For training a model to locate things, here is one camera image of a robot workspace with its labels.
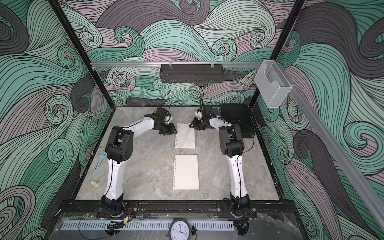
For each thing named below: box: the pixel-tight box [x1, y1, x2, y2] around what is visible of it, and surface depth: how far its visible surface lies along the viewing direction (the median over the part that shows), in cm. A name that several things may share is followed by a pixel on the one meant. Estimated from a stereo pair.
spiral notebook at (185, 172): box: [172, 154, 200, 190], surface depth 87 cm
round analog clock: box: [166, 217, 192, 240], surface depth 67 cm
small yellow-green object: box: [90, 180, 100, 188], surface depth 81 cm
